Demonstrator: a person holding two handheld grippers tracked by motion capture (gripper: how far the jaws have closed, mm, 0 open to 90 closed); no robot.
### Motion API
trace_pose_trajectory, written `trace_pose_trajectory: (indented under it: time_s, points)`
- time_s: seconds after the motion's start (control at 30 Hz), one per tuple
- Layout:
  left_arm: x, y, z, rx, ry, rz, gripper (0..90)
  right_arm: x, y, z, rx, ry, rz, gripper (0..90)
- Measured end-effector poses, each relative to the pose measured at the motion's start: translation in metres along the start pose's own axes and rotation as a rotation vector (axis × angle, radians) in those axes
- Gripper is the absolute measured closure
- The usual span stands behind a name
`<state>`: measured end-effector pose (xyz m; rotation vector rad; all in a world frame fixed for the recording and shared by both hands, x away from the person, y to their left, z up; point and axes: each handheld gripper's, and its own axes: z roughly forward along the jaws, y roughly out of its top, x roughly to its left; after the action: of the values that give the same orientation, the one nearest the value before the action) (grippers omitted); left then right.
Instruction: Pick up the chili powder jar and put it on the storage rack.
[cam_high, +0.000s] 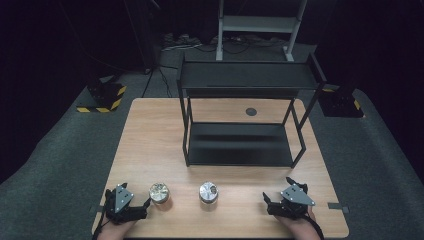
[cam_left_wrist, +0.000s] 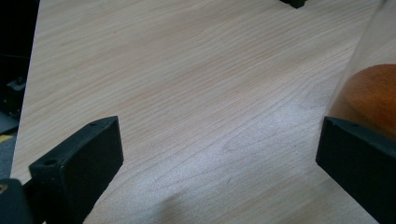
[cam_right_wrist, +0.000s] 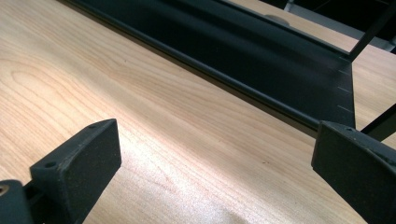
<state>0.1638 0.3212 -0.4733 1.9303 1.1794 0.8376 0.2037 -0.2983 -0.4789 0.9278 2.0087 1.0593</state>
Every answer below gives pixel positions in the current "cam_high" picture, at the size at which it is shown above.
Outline grey metal stand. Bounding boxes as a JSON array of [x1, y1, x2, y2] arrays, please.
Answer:
[[215, 0, 308, 63]]

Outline person's left hand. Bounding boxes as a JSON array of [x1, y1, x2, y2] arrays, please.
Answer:
[[96, 216, 138, 240]]

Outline black yellow striped stand base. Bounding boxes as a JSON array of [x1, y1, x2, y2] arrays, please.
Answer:
[[76, 74, 128, 114], [318, 84, 365, 118]]

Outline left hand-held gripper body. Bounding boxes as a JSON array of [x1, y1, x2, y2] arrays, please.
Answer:
[[104, 184, 149, 225]]

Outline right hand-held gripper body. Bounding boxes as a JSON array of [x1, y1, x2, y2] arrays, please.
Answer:
[[267, 183, 316, 220]]

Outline black floor cable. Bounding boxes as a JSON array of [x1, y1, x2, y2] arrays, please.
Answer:
[[141, 64, 174, 98]]

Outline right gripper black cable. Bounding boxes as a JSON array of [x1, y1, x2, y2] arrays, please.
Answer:
[[301, 213, 326, 240]]

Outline black metal shelf rack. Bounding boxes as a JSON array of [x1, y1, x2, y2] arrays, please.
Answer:
[[176, 52, 328, 168]]

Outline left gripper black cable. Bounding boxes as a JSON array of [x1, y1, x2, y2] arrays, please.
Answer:
[[91, 216, 108, 240]]

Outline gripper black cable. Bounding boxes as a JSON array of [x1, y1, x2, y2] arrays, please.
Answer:
[[91, 216, 108, 240], [301, 213, 326, 240]]

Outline silver lid glass jar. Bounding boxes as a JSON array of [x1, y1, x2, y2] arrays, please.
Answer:
[[198, 181, 220, 205]]

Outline person's right hand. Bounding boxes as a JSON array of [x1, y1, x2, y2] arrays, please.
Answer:
[[273, 206, 323, 240]]

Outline black cable bundle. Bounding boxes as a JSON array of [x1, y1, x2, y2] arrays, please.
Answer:
[[194, 35, 288, 55]]

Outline gold lid glass jar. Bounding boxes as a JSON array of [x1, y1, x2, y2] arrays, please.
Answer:
[[148, 182, 171, 205]]

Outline power strip with plugs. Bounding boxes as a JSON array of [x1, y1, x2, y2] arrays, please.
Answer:
[[162, 32, 203, 52]]

